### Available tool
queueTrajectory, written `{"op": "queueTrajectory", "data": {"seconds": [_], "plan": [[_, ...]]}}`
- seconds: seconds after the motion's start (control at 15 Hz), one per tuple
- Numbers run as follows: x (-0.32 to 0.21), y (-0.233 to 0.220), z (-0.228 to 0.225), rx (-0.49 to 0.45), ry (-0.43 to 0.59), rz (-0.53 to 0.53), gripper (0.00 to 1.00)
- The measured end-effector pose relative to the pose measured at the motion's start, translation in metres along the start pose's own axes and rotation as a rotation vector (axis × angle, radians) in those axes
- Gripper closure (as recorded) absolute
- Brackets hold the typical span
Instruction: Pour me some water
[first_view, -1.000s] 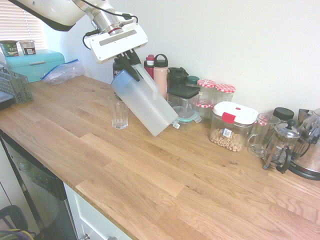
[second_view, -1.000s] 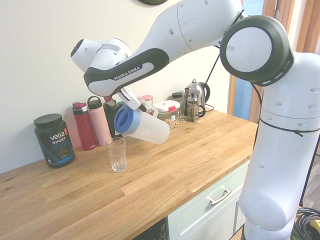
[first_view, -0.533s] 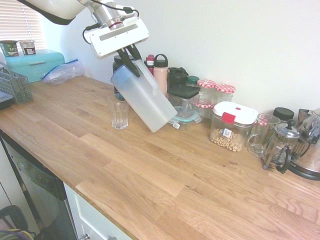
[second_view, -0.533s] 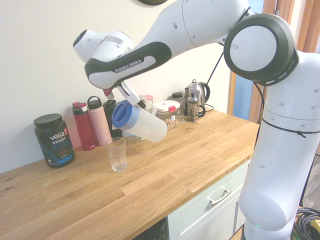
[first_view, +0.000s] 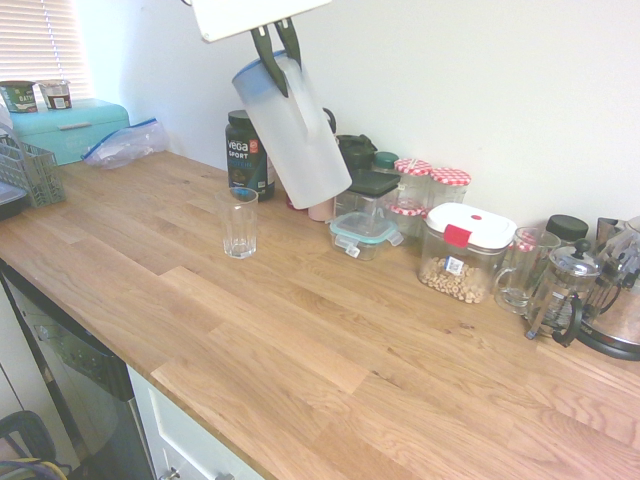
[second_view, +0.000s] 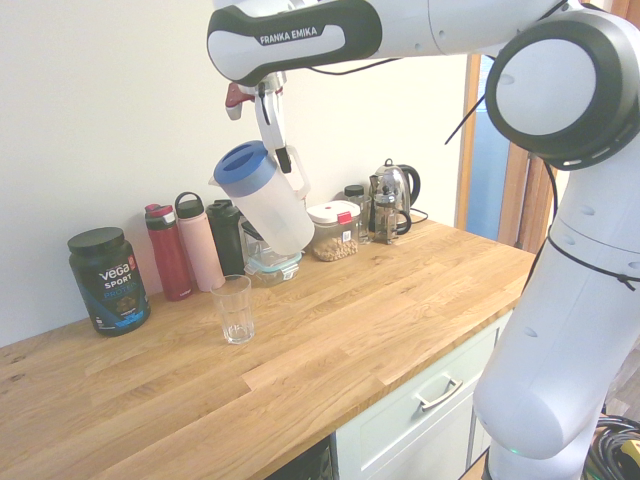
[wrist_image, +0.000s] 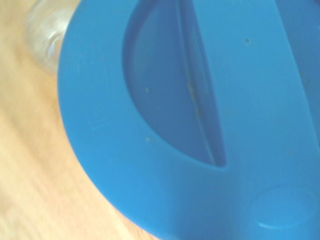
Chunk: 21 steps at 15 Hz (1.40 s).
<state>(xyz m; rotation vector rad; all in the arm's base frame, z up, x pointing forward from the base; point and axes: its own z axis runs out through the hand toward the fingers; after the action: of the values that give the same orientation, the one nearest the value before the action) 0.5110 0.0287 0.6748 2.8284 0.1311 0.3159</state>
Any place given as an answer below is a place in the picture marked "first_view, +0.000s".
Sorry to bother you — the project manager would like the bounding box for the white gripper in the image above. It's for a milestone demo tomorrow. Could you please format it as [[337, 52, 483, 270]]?
[[192, 0, 334, 99]]

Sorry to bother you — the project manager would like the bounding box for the translucent pitcher with blue lid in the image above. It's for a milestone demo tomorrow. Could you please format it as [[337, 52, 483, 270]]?
[[230, 49, 354, 211]]

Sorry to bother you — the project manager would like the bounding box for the pink water bottle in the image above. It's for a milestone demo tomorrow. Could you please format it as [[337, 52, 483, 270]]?
[[307, 107, 339, 223]]

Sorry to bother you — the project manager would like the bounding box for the black Vega protein tub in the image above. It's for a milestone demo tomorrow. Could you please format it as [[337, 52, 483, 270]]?
[[224, 109, 276, 203]]

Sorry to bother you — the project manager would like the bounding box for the jar with green lid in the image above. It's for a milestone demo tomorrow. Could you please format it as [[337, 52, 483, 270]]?
[[372, 151, 400, 176]]

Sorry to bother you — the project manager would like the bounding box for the square container with black lid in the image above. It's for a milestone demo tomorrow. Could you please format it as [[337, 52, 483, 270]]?
[[333, 168, 401, 226]]

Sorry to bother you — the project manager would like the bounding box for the tall jar red gingham lid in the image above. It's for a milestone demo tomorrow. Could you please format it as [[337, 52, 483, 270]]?
[[393, 157, 433, 206], [427, 167, 472, 211]]

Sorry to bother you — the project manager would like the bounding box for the clear faceted drinking glass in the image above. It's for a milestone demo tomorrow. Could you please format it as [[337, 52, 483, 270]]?
[[214, 188, 260, 260]]

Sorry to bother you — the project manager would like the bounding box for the clear zip bag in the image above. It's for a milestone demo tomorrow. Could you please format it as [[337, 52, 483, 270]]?
[[80, 117, 171, 171]]

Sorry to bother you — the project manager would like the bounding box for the glass container with teal lid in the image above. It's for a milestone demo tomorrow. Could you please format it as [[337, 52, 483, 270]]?
[[328, 211, 404, 262]]

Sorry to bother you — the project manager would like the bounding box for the teal bread box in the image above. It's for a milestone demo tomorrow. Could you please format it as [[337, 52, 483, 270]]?
[[9, 98, 132, 167]]

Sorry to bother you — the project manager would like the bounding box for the white window blind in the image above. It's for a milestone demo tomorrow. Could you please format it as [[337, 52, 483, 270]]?
[[0, 0, 84, 101]]

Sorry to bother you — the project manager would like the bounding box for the cereal container with white lid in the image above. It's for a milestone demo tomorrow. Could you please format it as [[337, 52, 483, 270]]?
[[417, 202, 518, 306]]

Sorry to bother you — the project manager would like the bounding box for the green oatmeal cup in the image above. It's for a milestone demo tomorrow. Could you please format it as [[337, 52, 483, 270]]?
[[0, 79, 37, 115]]

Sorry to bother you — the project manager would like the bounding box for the grey dish rack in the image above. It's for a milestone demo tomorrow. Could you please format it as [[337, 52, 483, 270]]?
[[0, 134, 68, 209]]

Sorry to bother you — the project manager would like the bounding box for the black tray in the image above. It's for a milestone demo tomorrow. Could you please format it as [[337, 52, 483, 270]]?
[[0, 182, 26, 221]]

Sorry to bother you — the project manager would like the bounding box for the clear glass mug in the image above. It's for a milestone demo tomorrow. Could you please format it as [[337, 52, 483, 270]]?
[[493, 227, 562, 316]]

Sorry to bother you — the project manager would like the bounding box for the jar with black lid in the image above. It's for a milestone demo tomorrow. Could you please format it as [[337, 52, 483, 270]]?
[[544, 213, 590, 246]]

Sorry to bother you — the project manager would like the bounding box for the glass French press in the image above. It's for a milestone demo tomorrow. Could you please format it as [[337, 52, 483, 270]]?
[[524, 238, 601, 349]]

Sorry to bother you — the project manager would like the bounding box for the stainless steel dishwasher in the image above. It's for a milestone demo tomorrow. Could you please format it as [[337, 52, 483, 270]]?
[[0, 259, 154, 480]]

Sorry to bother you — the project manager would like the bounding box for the white cabinet drawer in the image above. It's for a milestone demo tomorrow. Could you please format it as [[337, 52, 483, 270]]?
[[127, 364, 266, 480]]

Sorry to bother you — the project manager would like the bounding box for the stainless steel kettle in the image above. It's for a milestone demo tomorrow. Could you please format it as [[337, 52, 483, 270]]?
[[574, 215, 640, 362]]

